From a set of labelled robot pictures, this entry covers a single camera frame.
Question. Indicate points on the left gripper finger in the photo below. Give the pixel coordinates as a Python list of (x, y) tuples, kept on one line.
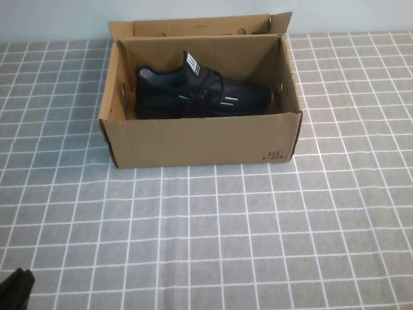
[(8, 290), (25, 287)]

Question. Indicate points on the black mesh sneaker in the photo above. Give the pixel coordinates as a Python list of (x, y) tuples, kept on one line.
[(161, 97)]

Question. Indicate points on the brown cardboard shoe box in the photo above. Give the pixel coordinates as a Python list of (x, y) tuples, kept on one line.
[(200, 142)]

